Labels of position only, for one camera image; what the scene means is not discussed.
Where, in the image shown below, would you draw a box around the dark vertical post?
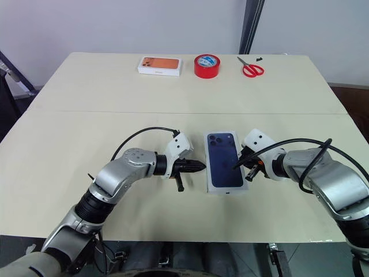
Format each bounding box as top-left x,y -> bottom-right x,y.
238,0 -> 266,54

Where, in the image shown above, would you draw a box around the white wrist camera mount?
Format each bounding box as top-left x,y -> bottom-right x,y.
164,132 -> 194,180
240,128 -> 288,181

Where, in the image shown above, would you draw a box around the red tape roll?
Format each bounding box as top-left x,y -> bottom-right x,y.
193,54 -> 220,79

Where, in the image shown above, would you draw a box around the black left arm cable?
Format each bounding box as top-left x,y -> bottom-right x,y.
110,126 -> 180,162

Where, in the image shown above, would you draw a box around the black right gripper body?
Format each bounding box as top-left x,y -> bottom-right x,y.
242,147 -> 266,174

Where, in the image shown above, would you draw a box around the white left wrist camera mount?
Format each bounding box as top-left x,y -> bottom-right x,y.
164,132 -> 194,180

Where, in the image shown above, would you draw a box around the black wire bundle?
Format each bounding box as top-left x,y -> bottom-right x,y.
92,230 -> 123,277

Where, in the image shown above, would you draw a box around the metal table bracket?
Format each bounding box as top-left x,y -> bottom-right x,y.
267,243 -> 287,277

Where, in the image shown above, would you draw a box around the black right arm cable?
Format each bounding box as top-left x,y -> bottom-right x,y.
244,137 -> 333,193

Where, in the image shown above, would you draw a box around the dark metal stand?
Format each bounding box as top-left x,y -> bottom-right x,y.
0,50 -> 40,102

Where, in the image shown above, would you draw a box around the red handled scissors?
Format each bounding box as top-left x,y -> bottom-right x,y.
236,56 -> 265,78

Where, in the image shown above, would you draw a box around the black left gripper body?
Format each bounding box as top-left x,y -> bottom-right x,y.
172,159 -> 189,175

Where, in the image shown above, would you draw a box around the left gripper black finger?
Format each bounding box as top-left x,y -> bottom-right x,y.
186,159 -> 207,174
174,172 -> 186,193

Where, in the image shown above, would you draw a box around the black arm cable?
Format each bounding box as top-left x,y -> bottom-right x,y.
110,126 -> 180,162
244,137 -> 333,193

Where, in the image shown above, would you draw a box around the orange print phone box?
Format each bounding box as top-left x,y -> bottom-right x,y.
137,56 -> 185,78

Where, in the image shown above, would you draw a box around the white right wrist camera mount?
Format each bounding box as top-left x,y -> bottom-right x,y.
240,128 -> 288,181

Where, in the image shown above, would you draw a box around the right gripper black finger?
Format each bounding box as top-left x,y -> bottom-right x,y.
245,165 -> 261,182
232,155 -> 250,171

